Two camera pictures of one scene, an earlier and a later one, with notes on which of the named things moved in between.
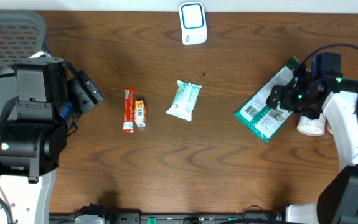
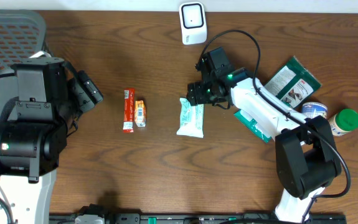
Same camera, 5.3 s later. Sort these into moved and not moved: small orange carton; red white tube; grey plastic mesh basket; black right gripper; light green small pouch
Moved: light green small pouch; black right gripper
Not moved: red white tube; grey plastic mesh basket; small orange carton
